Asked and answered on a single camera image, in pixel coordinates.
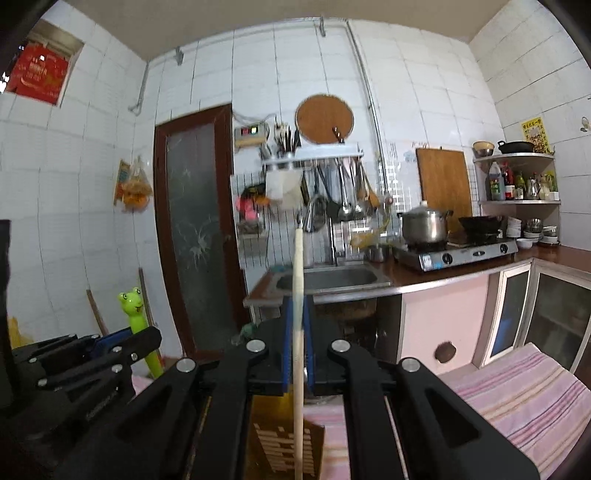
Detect white wall utensil rack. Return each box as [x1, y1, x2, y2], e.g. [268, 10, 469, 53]
[262, 144, 365, 169]

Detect pink hanging cloth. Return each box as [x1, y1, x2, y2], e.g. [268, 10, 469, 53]
[235, 185, 269, 223]

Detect steel utensil cup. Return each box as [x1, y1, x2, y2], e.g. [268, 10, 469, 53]
[272, 122, 303, 156]

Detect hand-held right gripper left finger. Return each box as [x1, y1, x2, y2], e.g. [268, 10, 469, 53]
[52, 296, 297, 480]

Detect black wok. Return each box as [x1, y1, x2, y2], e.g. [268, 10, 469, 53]
[458, 215, 504, 236]

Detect leaning wooden stick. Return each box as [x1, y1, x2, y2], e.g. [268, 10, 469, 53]
[139, 268, 156, 325]
[87, 290, 110, 336]

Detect row of hanging kitchen utensils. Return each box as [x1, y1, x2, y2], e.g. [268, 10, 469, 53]
[302, 157, 380, 223]

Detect steel sink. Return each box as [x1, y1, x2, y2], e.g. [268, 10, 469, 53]
[244, 262, 393, 308]

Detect round wooden board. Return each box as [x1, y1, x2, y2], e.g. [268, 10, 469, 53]
[295, 93, 355, 145]

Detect yellow wall poster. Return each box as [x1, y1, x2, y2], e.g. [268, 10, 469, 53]
[522, 117, 555, 155]

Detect white hanging bag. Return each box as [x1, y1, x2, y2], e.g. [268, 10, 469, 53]
[265, 168, 303, 206]

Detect pink striped tablecloth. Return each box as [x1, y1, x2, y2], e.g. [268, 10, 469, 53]
[131, 342, 588, 480]

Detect long metal wall pipe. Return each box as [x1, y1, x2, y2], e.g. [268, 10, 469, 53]
[346, 21, 389, 195]

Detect green frog toy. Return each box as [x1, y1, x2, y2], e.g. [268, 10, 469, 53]
[117, 287, 165, 379]

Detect black pan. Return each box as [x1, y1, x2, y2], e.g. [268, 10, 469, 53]
[496, 140, 536, 155]

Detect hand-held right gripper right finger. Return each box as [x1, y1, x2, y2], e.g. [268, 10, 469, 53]
[305, 296, 542, 480]

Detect rectangular wooden cutting board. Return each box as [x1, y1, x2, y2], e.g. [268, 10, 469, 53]
[416, 147, 474, 234]

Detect yellow plastic bag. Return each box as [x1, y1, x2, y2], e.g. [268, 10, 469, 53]
[7, 316, 24, 350]

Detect yellow utensil holder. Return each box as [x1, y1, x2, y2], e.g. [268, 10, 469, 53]
[245, 392, 327, 480]

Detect short metal wall pipe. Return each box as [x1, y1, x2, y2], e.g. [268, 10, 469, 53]
[129, 60, 151, 114]

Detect clear oil bottle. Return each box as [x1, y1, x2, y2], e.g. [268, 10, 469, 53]
[489, 161, 505, 201]

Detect steel pot with lid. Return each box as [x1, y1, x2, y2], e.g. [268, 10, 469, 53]
[398, 200, 454, 245]

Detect white corner shelf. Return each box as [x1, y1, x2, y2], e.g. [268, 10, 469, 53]
[473, 152, 562, 206]

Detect hanging orange plastic bags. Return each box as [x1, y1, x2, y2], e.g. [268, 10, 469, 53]
[115, 157, 154, 213]

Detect glass door cabinet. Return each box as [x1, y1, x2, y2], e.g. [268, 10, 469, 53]
[480, 258, 591, 376]

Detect steel gas stove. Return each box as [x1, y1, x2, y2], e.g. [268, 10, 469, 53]
[392, 237, 520, 273]

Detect wooden chopstick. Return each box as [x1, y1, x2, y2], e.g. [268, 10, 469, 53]
[292, 226, 307, 480]

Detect brown frosted glass door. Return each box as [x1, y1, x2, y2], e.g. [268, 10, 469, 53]
[153, 104, 251, 361]

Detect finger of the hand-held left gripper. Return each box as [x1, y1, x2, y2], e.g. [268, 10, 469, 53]
[37, 326, 163, 393]
[11, 329, 133, 370]

